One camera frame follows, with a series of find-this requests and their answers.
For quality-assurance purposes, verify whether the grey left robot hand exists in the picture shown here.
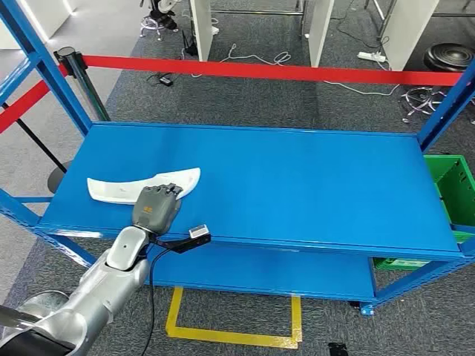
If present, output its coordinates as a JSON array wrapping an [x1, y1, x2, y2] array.
[[131, 182, 184, 236]]

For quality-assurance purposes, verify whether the white power strip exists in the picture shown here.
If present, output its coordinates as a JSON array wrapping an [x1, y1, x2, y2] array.
[[356, 50, 387, 63]]

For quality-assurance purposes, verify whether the green plastic crate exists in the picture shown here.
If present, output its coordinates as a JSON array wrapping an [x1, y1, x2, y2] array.
[[372, 154, 475, 272]]

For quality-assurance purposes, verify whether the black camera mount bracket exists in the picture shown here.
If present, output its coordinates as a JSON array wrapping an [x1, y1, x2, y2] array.
[[148, 231, 211, 255]]

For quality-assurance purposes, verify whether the red barrier belt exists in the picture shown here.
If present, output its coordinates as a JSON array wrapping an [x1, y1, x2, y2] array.
[[0, 64, 70, 134], [82, 55, 463, 88]]

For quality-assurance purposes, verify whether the black wifi router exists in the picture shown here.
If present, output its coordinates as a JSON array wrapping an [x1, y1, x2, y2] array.
[[180, 30, 199, 57]]

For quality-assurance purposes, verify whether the black floor equipment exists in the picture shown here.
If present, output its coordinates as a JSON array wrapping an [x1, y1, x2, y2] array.
[[140, 0, 183, 31]]

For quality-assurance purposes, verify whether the chrome stool base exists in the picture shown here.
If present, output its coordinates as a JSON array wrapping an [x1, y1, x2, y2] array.
[[400, 87, 452, 124]]

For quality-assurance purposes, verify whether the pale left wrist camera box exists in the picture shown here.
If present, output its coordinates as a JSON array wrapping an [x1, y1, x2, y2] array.
[[188, 224, 209, 240]]

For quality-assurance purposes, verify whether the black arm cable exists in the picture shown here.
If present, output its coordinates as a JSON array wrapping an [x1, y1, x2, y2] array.
[[140, 245, 175, 356]]

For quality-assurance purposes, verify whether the black adapter cable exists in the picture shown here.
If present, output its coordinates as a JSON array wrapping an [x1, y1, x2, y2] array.
[[147, 71, 183, 85]]

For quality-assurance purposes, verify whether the blue metal shelf rack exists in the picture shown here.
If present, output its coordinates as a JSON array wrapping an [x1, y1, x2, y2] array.
[[0, 0, 475, 317]]

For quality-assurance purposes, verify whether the white partition panel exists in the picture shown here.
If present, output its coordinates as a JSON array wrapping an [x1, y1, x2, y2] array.
[[381, 0, 440, 71], [307, 0, 335, 68], [189, 0, 214, 62]]

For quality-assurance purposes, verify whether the white curved plastic part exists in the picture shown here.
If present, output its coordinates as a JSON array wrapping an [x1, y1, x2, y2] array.
[[86, 167, 202, 206]]

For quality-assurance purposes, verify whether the chrome chair base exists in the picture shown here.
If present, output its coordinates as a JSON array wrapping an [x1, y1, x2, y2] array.
[[139, 14, 166, 42]]

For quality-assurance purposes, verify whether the white floor cable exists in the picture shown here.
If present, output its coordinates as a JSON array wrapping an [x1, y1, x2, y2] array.
[[322, 78, 400, 97], [218, 43, 291, 66]]

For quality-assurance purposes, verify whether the round base pole stand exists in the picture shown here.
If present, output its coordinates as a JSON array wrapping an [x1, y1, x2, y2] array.
[[2, 102, 72, 194]]

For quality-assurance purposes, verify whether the black stanchion post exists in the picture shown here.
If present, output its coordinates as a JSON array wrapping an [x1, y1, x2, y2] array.
[[54, 46, 112, 124]]

